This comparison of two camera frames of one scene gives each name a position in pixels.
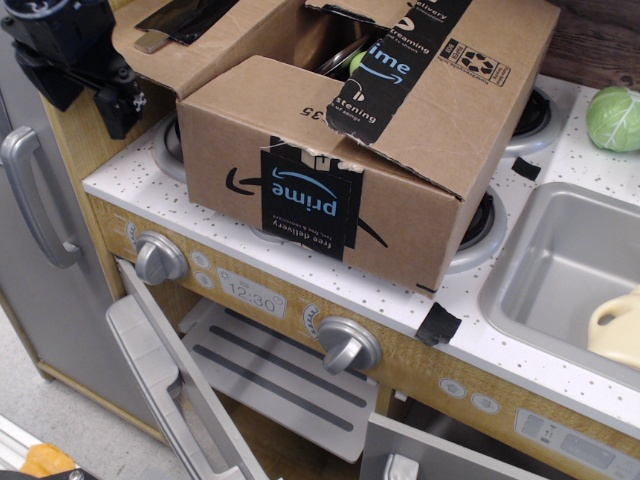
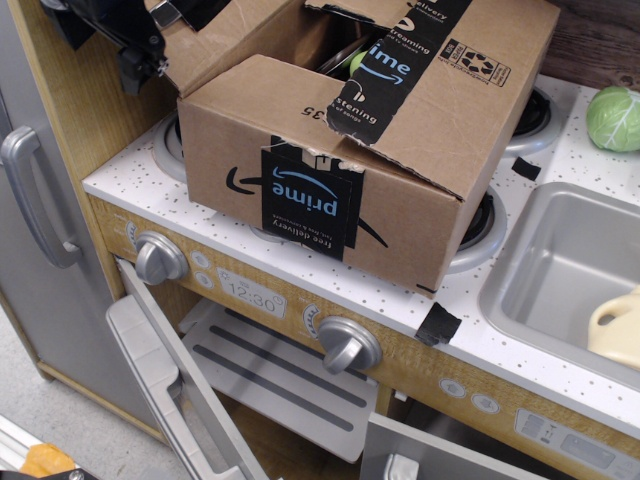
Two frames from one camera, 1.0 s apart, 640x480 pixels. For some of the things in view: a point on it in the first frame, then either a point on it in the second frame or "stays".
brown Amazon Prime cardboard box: [351, 128] stays
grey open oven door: [205, 443] stays
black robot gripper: [65, 46] -> [130, 24]
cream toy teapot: [621, 337] stays
